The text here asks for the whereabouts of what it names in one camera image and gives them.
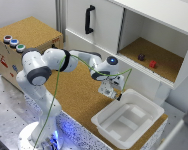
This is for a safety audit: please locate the green cable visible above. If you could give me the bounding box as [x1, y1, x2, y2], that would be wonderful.
[32, 54, 133, 150]

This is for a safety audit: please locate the white sliding door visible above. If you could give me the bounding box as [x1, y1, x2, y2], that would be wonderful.
[66, 0, 125, 55]

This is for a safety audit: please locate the white cabinet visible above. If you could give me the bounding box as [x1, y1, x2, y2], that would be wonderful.
[64, 0, 188, 108]

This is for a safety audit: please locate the wooden drawer box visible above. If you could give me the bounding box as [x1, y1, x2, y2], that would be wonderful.
[0, 16, 65, 92]

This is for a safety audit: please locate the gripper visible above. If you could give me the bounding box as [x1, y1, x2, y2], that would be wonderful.
[97, 75, 125, 100]

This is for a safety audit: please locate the red button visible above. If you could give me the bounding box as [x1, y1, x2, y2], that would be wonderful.
[3, 34, 13, 44]

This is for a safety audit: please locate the white plastic box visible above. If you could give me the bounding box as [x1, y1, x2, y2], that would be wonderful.
[90, 88, 166, 150]

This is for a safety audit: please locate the blue button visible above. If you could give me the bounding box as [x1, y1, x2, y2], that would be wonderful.
[9, 38, 20, 48]

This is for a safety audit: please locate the green button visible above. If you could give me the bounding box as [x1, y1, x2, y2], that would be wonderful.
[15, 43, 26, 53]

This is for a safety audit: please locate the purple block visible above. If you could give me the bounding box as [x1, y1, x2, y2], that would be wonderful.
[137, 53, 146, 62]

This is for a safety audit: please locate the black door handle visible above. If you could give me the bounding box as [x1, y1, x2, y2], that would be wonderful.
[84, 4, 96, 35]

